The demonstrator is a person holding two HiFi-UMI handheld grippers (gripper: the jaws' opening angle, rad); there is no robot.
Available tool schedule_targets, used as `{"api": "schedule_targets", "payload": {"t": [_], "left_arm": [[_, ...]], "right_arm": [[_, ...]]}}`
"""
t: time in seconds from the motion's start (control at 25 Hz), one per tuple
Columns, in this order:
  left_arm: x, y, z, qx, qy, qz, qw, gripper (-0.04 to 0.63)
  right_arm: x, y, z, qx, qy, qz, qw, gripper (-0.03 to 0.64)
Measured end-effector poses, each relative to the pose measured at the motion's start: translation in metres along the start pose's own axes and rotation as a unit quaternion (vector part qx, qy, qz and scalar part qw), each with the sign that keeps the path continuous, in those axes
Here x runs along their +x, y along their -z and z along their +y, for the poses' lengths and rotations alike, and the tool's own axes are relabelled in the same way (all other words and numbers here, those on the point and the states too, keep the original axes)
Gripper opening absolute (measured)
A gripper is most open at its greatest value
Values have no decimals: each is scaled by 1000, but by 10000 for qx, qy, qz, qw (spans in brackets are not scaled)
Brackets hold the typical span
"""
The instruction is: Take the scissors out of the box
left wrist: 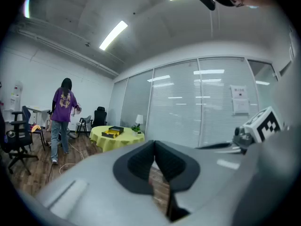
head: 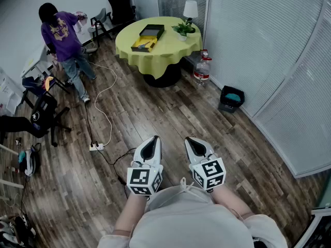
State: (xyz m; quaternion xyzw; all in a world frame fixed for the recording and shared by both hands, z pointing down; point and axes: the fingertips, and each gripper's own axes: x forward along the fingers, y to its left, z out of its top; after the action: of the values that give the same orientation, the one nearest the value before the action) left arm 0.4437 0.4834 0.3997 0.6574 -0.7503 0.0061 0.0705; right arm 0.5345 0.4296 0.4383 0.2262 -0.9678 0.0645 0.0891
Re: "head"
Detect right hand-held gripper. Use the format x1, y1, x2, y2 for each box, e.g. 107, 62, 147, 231
184, 137, 227, 193

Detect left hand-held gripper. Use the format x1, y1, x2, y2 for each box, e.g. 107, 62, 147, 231
126, 135, 164, 197

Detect black box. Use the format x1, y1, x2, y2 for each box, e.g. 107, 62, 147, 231
130, 24, 166, 53

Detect person's left forearm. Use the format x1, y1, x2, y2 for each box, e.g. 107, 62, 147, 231
113, 192, 148, 237

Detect person's right forearm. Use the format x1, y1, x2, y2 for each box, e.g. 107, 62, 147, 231
209, 184, 256, 220

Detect black trash bin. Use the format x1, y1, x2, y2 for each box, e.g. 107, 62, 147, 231
218, 85, 246, 114

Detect person's white shirt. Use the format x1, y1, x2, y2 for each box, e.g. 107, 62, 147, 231
97, 177, 288, 248

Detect black round table base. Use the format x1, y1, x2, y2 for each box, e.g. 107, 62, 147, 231
143, 62, 183, 88

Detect large clear water bottle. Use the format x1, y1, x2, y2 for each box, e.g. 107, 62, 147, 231
193, 49, 213, 87

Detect yellow-green round tablecloth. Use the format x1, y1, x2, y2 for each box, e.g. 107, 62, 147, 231
115, 16, 203, 80

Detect black swivel chair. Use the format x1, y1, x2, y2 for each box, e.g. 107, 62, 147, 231
28, 94, 72, 148

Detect grey white backpack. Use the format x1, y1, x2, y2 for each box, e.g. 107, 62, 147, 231
18, 143, 42, 177

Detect yellow toy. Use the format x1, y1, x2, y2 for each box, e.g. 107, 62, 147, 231
44, 75, 55, 91

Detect green potted plant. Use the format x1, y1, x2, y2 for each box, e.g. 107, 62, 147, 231
171, 19, 197, 42

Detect white shade table lamp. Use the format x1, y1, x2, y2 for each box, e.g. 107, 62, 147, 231
183, 0, 199, 27

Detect white desk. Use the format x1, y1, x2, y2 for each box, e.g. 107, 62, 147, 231
20, 44, 62, 79

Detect black office chair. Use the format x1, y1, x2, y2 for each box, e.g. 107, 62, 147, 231
107, 0, 137, 26

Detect white cabinet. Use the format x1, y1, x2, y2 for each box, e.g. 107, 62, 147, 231
0, 67, 23, 116

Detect white cable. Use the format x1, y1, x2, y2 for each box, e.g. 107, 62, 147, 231
87, 60, 118, 149

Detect black cable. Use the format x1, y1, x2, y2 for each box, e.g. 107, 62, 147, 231
84, 102, 138, 198

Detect white frame shelf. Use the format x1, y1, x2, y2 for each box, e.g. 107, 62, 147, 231
292, 207, 331, 248

